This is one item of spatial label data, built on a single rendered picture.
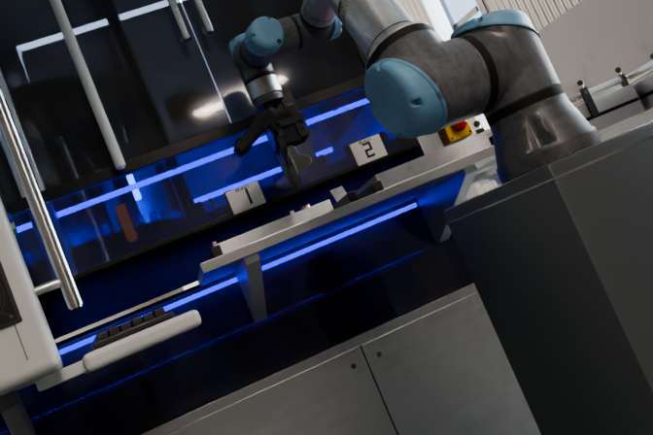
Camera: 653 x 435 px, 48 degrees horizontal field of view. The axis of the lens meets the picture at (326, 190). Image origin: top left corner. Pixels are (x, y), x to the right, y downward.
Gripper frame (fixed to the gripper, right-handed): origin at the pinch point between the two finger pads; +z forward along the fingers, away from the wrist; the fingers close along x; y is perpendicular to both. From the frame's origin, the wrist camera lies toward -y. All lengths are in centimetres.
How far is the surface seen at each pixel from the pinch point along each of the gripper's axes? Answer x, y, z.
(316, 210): -6.2, 1.0, 7.9
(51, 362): -34, -54, 17
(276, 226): -6.3, -8.3, 8.0
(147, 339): -31, -39, 19
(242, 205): 19.6, -10.0, -2.1
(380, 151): 19.7, 28.2, -2.1
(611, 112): 31, 103, 10
